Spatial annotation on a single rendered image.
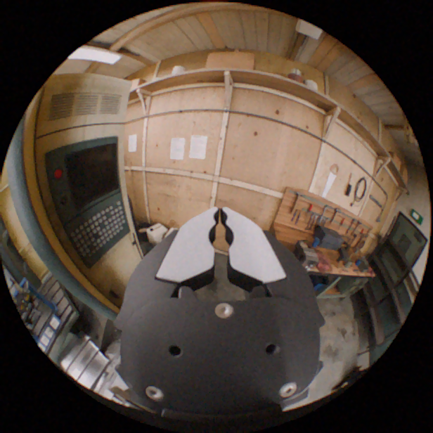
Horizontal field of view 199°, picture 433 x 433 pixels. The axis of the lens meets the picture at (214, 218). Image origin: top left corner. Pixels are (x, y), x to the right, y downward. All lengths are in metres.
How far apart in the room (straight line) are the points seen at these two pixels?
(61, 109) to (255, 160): 1.70
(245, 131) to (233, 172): 0.54
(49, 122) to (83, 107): 0.20
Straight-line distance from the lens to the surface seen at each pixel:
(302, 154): 1.66
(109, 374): 1.04
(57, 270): 0.36
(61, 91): 0.85
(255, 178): 1.56
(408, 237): 3.69
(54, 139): 0.77
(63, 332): 1.20
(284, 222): 1.74
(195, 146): 1.67
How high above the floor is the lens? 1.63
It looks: 32 degrees down
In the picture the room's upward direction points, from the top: 9 degrees clockwise
